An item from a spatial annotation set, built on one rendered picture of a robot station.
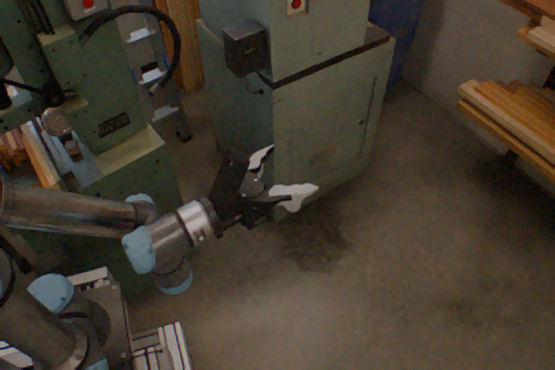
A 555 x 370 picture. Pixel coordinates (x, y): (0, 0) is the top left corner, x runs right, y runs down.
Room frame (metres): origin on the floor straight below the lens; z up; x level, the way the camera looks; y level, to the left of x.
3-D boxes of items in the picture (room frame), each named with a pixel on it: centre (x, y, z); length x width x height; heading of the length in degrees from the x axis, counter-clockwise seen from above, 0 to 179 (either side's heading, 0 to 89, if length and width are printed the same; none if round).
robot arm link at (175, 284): (0.38, 0.23, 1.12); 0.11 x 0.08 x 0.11; 34
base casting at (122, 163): (0.99, 0.77, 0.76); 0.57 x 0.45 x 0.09; 130
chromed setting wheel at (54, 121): (0.90, 0.69, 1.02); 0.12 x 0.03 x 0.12; 130
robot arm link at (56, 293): (0.32, 0.51, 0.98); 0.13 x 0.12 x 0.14; 34
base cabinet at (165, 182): (0.99, 0.78, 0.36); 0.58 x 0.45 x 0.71; 130
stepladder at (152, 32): (1.83, 0.73, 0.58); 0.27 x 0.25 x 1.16; 37
